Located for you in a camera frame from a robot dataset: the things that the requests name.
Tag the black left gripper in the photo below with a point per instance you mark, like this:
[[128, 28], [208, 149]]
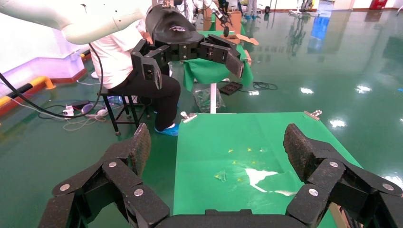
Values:
[[173, 31]]

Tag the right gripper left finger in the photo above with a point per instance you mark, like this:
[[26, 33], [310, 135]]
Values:
[[126, 176]]

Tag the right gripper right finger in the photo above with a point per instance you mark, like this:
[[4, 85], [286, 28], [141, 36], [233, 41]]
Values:
[[327, 176]]

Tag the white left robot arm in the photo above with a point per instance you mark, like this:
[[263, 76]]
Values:
[[78, 22]]

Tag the flat open cardboard box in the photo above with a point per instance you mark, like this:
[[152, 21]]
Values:
[[245, 39]]

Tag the background green table cloth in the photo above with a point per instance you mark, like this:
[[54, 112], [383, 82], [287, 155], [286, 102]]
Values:
[[204, 72]]

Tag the clear plastic bag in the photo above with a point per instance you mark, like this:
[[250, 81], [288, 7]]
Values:
[[204, 99]]

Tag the white background table leg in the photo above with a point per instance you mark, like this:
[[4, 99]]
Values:
[[213, 100]]

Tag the black tray on floor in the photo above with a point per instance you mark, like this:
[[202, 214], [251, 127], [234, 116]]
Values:
[[231, 88]]

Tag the silver binder clip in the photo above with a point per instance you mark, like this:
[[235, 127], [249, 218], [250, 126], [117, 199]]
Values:
[[313, 115], [188, 118]]

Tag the tall brown cardboard carton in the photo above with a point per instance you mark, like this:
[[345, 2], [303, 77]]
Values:
[[235, 23]]

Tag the blue shoe cover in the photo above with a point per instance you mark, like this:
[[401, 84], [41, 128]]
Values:
[[168, 130]]

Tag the black metal stool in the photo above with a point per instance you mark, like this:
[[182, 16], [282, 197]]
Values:
[[110, 114]]

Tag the seated person white shirt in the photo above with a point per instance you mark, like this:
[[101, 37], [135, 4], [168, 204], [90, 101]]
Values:
[[113, 63]]

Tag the black floor power brick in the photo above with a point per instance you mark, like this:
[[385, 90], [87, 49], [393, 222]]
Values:
[[80, 104]]

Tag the white power strip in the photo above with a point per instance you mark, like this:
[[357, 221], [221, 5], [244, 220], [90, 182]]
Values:
[[68, 111]]

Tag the yellow black floor barrier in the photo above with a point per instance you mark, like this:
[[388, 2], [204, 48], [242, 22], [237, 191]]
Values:
[[41, 81]]

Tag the red cabinet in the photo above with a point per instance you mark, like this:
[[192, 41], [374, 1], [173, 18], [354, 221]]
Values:
[[377, 4]]

